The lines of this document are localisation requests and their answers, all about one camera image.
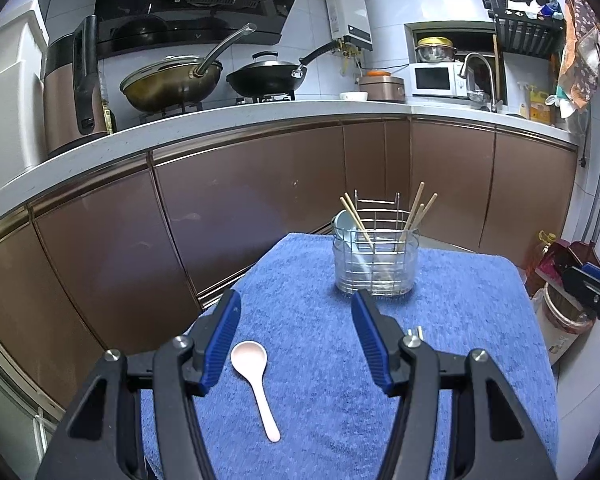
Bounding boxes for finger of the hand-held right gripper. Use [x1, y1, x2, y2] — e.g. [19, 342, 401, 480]
[562, 261, 600, 348]

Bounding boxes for yellow oil bottle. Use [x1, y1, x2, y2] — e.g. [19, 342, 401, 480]
[528, 85, 556, 125]

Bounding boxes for black wok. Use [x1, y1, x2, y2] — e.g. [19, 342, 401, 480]
[225, 40, 337, 97]

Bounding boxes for white stacked boxes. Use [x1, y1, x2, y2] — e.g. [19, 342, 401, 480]
[0, 0, 51, 201]

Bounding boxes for tall brown kitchen appliance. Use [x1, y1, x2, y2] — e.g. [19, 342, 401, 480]
[41, 15, 112, 157]

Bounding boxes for black wok lid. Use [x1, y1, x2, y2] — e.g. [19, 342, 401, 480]
[240, 51, 301, 72]

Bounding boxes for white rag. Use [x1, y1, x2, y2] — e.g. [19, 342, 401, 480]
[505, 0, 546, 20]

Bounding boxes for gas stove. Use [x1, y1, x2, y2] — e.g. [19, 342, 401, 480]
[139, 89, 301, 122]

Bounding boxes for white microwave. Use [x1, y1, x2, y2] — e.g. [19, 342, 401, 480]
[412, 62, 468, 98]

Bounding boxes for glass wok lid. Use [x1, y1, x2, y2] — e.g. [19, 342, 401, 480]
[121, 55, 223, 92]

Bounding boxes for wire and clear utensil holder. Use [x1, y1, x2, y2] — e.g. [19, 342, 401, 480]
[331, 191, 421, 296]

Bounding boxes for patterned hanging cloth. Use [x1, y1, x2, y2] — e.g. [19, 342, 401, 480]
[554, 0, 600, 111]

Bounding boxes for metal faucet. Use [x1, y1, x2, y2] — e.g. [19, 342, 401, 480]
[458, 52, 499, 112]

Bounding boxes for brass wok with long handle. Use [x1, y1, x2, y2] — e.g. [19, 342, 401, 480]
[119, 23, 257, 113]

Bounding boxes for pink ceramic spoon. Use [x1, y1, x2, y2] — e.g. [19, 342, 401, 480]
[230, 341, 282, 443]

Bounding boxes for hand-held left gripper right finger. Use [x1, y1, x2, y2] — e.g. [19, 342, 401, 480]
[351, 289, 556, 480]

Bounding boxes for dark red dustpan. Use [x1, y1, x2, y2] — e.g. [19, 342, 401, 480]
[537, 240, 600, 286]

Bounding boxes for large oil jug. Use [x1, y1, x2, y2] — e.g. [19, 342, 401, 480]
[525, 230, 558, 286]

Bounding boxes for white bucket with red band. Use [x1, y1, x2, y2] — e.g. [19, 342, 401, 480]
[532, 282, 598, 366]

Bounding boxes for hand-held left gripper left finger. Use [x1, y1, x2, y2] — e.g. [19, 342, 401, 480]
[35, 289, 242, 480]

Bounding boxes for black wall rack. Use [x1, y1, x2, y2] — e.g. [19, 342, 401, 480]
[475, 0, 567, 56]

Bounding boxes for white water heater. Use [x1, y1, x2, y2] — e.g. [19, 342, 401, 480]
[326, 0, 373, 53]

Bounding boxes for brown rice cooker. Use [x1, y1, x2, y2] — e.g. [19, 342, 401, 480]
[358, 70, 406, 103]

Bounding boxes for blue towel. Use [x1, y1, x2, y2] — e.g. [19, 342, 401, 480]
[140, 232, 561, 480]

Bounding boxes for wooden stick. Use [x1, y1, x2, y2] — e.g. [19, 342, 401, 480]
[491, 35, 503, 101]

